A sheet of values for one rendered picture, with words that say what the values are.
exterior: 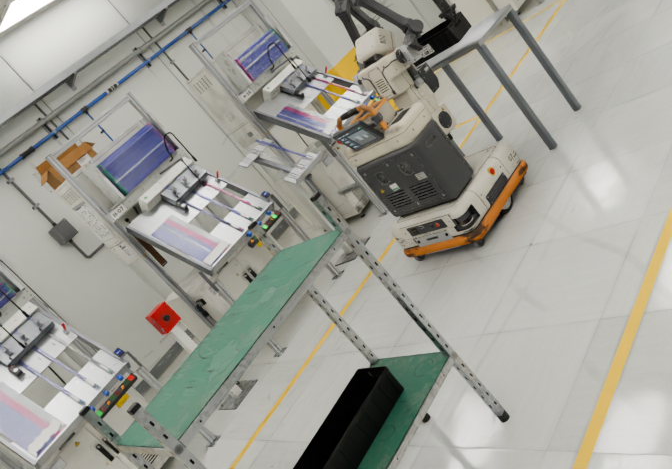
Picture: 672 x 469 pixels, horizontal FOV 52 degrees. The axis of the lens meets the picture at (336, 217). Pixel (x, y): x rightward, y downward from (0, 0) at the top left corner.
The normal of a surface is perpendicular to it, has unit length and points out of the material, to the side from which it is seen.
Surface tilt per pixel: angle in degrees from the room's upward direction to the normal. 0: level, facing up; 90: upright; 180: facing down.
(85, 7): 90
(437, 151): 90
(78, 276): 90
